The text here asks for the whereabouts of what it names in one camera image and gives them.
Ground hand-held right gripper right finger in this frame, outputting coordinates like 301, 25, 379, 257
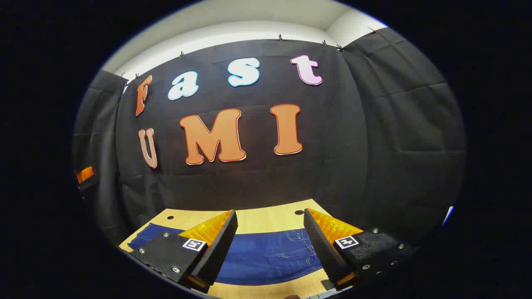
303, 208, 420, 291

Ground blue denim jeans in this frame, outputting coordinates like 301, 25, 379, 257
127, 222, 329, 286

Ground black backdrop cloth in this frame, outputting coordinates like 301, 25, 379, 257
71, 27, 468, 250

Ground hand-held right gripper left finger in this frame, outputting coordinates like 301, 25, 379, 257
131, 209, 239, 293

